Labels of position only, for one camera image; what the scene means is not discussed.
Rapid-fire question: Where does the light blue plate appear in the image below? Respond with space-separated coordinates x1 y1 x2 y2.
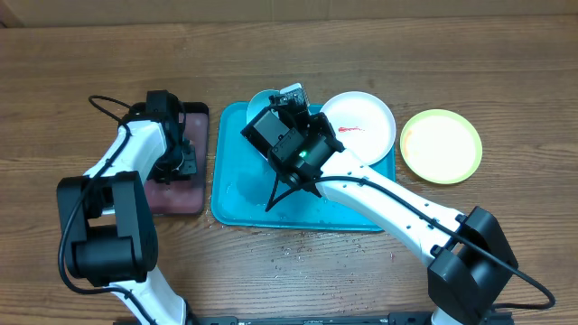
246 89 279 124

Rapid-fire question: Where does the pink white plate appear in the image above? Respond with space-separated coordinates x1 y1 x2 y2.
321 91 396 165

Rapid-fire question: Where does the yellow green plate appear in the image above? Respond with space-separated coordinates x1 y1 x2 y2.
399 108 483 185

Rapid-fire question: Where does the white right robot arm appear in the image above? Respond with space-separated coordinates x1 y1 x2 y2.
242 84 517 324

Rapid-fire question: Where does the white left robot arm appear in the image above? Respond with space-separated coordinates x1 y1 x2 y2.
56 90 198 324

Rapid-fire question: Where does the dark red water tray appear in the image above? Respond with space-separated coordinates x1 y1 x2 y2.
144 102 210 216

